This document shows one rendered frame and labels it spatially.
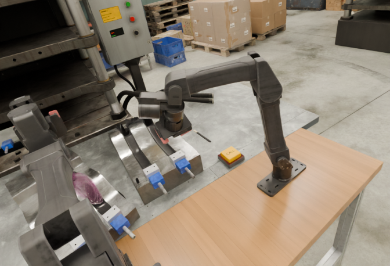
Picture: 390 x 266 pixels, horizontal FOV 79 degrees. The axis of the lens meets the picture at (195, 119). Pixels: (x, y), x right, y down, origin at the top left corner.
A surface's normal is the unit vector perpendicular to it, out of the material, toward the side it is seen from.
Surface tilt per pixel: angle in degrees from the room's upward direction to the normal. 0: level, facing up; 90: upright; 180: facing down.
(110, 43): 90
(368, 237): 0
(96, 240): 63
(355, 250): 1
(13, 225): 0
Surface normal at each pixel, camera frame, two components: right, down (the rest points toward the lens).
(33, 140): 0.57, 0.33
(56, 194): -0.18, -0.84
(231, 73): 0.05, 0.48
